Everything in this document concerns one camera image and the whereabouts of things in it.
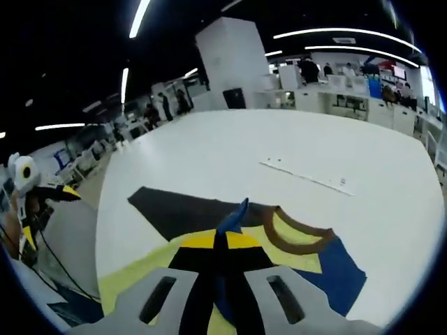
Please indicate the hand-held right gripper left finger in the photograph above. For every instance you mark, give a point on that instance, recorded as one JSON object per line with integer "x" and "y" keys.
{"x": 146, "y": 307}

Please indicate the person's left hand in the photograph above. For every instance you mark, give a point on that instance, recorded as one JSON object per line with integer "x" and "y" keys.
{"x": 13, "y": 234}

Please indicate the yellow black blue garment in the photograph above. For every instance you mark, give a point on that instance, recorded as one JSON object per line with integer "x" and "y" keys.
{"x": 188, "y": 213}

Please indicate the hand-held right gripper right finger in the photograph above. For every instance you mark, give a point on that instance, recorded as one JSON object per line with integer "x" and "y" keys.
{"x": 290, "y": 307}

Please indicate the wide white pillar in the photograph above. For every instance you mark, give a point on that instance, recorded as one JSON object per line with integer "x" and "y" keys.
{"x": 230, "y": 59}

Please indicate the shorter ceiling light strip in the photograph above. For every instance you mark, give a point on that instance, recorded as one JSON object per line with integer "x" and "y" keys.
{"x": 359, "y": 49}

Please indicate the long ceiling light strip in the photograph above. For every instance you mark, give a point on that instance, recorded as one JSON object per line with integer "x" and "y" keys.
{"x": 349, "y": 32}

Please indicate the short ceiling light strip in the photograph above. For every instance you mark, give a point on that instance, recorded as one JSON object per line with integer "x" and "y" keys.
{"x": 139, "y": 17}
{"x": 124, "y": 85}

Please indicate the red screen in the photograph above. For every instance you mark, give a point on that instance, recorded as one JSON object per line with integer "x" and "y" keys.
{"x": 398, "y": 72}

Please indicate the black bin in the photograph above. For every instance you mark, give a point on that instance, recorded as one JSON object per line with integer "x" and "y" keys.
{"x": 234, "y": 98}

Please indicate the white cabinet row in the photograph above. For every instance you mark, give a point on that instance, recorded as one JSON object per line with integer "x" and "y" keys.
{"x": 331, "y": 104}

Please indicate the blue storage bin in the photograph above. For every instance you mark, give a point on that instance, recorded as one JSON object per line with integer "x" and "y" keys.
{"x": 374, "y": 86}

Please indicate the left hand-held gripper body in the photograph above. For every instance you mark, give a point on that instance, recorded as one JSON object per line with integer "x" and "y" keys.
{"x": 24, "y": 172}

